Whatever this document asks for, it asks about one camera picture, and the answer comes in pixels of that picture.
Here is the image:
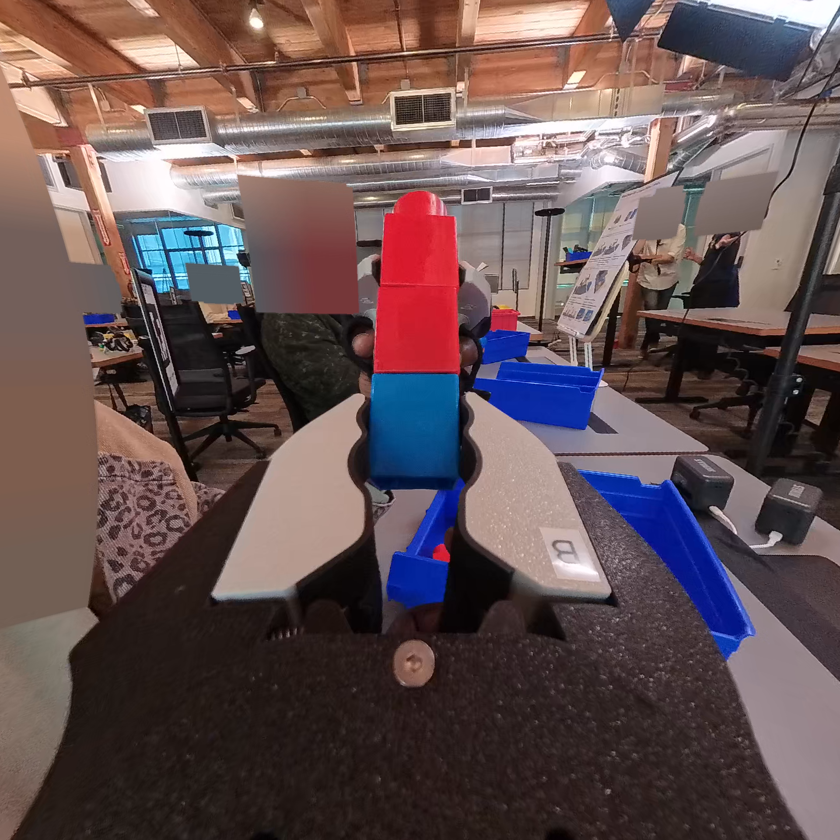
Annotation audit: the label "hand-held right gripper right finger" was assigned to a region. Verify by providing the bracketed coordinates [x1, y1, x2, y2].
[446, 390, 616, 634]

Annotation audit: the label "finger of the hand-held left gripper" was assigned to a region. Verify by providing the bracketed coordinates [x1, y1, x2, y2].
[458, 259, 493, 337]
[356, 255, 383, 326]

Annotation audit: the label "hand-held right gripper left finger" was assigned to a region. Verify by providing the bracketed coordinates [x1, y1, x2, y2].
[211, 392, 385, 634]

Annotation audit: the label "blue mega block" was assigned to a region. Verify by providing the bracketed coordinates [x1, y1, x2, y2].
[369, 373, 460, 491]

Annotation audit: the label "large blue plastic bin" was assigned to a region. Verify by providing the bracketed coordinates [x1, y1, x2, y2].
[387, 469, 757, 660]

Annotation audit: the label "small blue plastic bin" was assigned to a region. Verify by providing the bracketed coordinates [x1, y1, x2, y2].
[479, 330, 531, 366]

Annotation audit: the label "black floor lamp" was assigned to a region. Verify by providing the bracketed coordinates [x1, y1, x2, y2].
[537, 206, 567, 334]

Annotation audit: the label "instruction poster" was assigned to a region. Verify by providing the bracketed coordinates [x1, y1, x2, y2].
[556, 172, 686, 342]

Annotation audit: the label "person's leopard print top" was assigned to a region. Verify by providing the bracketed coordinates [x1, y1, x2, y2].
[97, 453, 227, 601]

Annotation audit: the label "black office chair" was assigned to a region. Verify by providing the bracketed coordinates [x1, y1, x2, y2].
[157, 298, 283, 462]

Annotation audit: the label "person's tan jacket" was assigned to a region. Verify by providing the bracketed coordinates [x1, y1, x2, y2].
[94, 400, 199, 519]

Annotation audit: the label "white air vent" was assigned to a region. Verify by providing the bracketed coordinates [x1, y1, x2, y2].
[389, 87, 458, 132]
[144, 105, 212, 145]

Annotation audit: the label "black power box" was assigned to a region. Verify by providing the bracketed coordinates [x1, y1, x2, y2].
[669, 454, 736, 514]
[755, 478, 824, 547]

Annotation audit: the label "black framed sign board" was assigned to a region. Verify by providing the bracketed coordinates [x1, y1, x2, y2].
[130, 266, 201, 483]

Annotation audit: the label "wooden edged office table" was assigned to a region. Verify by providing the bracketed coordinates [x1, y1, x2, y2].
[635, 307, 840, 403]

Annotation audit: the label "black table mat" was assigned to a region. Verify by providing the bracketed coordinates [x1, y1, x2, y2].
[705, 525, 840, 664]

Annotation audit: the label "black light stand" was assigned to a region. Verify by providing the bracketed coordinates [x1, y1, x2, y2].
[747, 154, 840, 480]

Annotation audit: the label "black studio light panel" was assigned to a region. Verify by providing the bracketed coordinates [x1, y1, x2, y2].
[604, 0, 824, 83]

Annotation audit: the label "silver ventilation duct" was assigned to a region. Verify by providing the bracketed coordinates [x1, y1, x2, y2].
[169, 147, 565, 191]
[85, 88, 739, 161]

